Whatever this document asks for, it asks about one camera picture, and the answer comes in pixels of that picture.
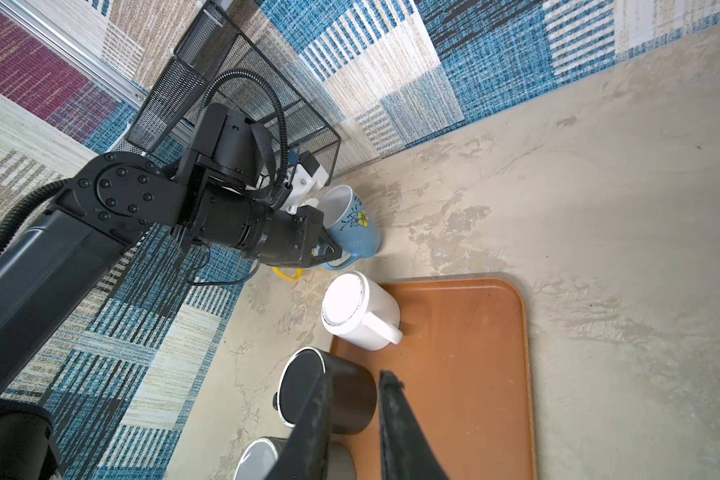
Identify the white mug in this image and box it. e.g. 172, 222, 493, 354
321, 272, 403, 351

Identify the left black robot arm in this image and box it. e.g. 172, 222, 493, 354
0, 68, 343, 479

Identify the grey mug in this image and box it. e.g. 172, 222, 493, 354
234, 437, 357, 480

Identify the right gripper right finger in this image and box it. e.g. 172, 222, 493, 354
378, 370, 448, 479

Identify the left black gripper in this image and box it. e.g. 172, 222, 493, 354
188, 185, 343, 267

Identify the teal blue mug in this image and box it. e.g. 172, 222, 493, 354
317, 185, 382, 271

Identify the black wire shelf rack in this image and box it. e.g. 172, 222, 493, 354
124, 0, 343, 187

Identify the brown plastic tray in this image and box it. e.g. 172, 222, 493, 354
330, 277, 537, 479

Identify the yellow mug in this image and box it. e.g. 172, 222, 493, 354
273, 267, 303, 282

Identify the black mug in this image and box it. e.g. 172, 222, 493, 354
273, 347, 377, 435

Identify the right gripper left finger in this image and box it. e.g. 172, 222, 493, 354
266, 373, 333, 480

